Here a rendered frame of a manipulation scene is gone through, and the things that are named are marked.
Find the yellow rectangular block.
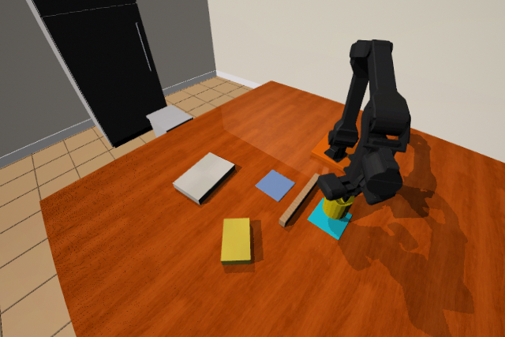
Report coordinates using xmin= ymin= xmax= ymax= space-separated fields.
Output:
xmin=220 ymin=218 xmax=251 ymax=265

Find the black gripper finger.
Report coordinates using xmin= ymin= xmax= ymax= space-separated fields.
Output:
xmin=354 ymin=187 xmax=362 ymax=198
xmin=342 ymin=190 xmax=357 ymax=203

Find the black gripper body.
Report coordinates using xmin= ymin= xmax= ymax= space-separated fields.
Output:
xmin=316 ymin=154 xmax=364 ymax=200

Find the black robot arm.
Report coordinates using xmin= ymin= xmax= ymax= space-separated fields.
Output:
xmin=324 ymin=39 xmax=411 ymax=205

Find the white flat rectangular box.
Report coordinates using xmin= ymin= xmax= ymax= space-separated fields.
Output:
xmin=173 ymin=152 xmax=235 ymax=205

